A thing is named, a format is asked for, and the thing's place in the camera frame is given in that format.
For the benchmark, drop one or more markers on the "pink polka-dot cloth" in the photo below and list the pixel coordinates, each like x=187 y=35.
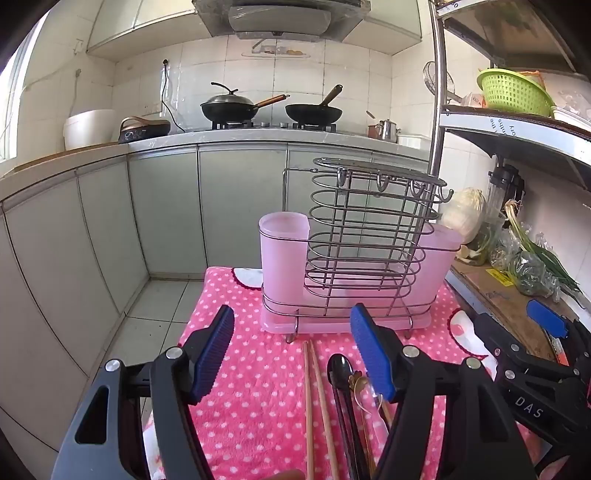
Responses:
x=258 y=369

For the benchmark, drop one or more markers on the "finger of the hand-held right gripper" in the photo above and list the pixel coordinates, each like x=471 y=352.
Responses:
x=547 y=318
x=491 y=334

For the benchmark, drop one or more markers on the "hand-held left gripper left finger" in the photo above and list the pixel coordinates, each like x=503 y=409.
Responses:
x=212 y=355

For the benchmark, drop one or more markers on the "window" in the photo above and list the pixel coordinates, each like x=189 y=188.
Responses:
x=14 y=115

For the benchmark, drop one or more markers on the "electric heater with orange grille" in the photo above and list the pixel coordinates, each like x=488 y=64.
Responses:
x=558 y=353

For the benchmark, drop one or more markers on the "kitchen cabinets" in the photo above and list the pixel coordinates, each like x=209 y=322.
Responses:
x=138 y=27
x=231 y=207

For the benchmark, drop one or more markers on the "white plastic container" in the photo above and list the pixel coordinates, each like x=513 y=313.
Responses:
x=570 y=113

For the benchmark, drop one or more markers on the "lower kitchen cabinets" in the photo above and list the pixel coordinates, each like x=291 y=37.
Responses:
x=231 y=207

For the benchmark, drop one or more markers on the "gas stove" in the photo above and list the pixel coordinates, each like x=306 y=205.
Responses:
x=272 y=124

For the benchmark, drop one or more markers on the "small steel pot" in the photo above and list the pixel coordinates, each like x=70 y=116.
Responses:
x=388 y=131

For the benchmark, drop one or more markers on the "brown small pot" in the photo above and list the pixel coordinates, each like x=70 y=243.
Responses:
x=372 y=131

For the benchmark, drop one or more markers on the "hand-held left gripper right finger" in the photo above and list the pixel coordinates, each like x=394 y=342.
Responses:
x=371 y=355

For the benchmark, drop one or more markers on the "metal storage shelf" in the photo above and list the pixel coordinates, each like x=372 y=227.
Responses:
x=508 y=134

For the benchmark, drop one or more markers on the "upper kitchen cabinets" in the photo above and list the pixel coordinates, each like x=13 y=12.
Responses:
x=138 y=27

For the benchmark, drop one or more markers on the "cardboard box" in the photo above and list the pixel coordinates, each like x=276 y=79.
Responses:
x=503 y=300

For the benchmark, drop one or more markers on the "brown oval item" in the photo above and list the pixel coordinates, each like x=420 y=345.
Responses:
x=138 y=121

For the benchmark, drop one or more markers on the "black spoon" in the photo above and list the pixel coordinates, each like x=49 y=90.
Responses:
x=341 y=367

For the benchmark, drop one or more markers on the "range hood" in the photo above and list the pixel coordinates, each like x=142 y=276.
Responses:
x=277 y=18

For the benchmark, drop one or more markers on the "clear plastic bags of greens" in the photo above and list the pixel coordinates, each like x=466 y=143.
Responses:
x=526 y=277

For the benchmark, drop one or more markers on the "black wok with lid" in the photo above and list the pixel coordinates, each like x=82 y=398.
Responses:
x=228 y=108

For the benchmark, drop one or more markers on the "pink plastic utensil cup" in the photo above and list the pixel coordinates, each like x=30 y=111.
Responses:
x=281 y=258
x=436 y=267

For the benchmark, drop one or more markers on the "green onions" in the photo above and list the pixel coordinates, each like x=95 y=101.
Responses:
x=545 y=258

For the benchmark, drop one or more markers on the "wooden chopstick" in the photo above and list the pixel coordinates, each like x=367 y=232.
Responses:
x=308 y=415
x=323 y=415

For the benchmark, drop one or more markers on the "green plastic basket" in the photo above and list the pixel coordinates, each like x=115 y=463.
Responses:
x=512 y=94

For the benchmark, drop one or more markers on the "napa cabbage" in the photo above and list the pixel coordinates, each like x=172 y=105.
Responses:
x=466 y=212

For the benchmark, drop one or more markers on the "clear wall shelf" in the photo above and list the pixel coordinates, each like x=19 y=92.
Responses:
x=277 y=50

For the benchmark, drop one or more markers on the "black open wok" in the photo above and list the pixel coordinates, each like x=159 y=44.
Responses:
x=314 y=113

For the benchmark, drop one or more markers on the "pink plastic drip tray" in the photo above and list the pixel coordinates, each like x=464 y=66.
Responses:
x=346 y=318

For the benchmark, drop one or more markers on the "black blender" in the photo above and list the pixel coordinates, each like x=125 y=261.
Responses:
x=503 y=184

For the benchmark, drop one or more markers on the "white rice cooker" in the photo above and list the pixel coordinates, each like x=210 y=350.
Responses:
x=87 y=129

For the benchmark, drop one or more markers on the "black chopstick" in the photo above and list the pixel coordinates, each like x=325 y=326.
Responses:
x=339 y=415
x=360 y=438

